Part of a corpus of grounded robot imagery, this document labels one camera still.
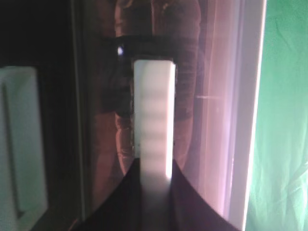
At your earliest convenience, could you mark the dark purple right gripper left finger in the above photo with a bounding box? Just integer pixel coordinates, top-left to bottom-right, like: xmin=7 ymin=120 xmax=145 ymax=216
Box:
xmin=74 ymin=158 xmax=142 ymax=231

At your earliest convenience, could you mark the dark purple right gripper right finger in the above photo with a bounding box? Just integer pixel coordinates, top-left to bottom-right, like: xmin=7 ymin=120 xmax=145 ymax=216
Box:
xmin=168 ymin=160 xmax=237 ymax=231

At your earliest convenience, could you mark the dark drawer with white handle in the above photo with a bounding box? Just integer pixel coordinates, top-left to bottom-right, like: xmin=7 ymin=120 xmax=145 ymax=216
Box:
xmin=74 ymin=0 xmax=244 ymax=231

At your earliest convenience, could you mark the green cloth table cover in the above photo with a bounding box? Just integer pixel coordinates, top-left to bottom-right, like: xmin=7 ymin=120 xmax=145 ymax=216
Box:
xmin=245 ymin=0 xmax=308 ymax=231

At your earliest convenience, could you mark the white frame drawer cabinet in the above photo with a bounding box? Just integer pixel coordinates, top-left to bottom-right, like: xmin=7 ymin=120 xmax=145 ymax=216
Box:
xmin=0 ymin=0 xmax=268 ymax=231

